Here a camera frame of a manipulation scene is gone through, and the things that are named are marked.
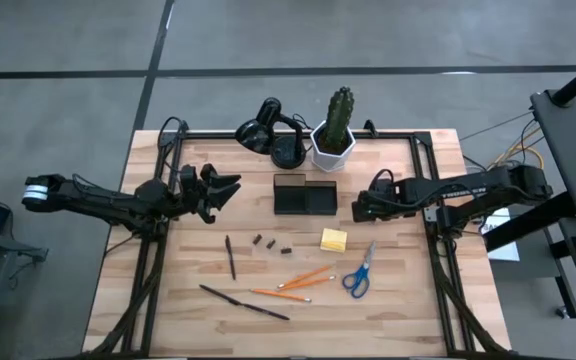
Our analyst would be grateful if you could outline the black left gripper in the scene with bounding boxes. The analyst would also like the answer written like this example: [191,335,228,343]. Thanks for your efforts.
[178,163,243,215]

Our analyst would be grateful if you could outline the blue-handled scissors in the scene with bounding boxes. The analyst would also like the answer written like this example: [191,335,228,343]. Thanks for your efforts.
[341,240,377,300]

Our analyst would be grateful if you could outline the yellow sticky note pad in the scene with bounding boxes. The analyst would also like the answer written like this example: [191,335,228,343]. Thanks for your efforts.
[319,228,349,254]

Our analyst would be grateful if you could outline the black ballpoint pen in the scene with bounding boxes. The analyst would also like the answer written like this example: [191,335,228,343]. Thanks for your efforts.
[198,284,243,306]
[224,234,238,282]
[240,301,291,322]

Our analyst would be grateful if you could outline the orange pencil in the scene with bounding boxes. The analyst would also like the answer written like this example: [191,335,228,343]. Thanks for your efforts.
[276,264,336,290]
[277,275,337,293]
[249,288,313,304]

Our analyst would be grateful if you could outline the black mesh desk organizer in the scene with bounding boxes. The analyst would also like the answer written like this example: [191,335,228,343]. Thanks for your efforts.
[273,173,339,217]

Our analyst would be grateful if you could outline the white hexagonal plant pot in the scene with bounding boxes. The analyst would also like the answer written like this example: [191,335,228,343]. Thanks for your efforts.
[310,119,358,174]

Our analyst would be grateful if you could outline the black desk lamp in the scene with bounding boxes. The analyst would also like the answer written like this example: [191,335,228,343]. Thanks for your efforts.
[234,97,309,171]

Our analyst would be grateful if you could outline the brown potting soil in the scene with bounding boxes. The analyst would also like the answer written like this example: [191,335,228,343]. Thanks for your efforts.
[316,127,353,155]

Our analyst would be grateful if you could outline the green cactus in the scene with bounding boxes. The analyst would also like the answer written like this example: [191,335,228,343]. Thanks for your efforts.
[322,86,356,149]

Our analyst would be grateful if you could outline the white paper sheet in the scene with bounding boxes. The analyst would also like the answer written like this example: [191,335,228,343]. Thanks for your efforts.
[482,207,522,263]

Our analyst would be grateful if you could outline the grey closed laptop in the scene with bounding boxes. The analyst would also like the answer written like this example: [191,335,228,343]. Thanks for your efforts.
[530,88,576,221]

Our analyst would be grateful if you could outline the black aluminium table frame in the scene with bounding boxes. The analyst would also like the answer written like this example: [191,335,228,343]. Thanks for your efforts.
[85,128,507,360]

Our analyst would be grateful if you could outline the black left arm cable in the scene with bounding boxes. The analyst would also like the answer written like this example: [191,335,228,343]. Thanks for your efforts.
[156,116,190,175]

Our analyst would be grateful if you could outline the yellow cables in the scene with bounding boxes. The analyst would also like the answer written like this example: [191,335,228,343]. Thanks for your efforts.
[487,124,547,171]

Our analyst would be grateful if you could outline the black cart frame bar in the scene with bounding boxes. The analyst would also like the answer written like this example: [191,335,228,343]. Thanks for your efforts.
[482,192,576,254]

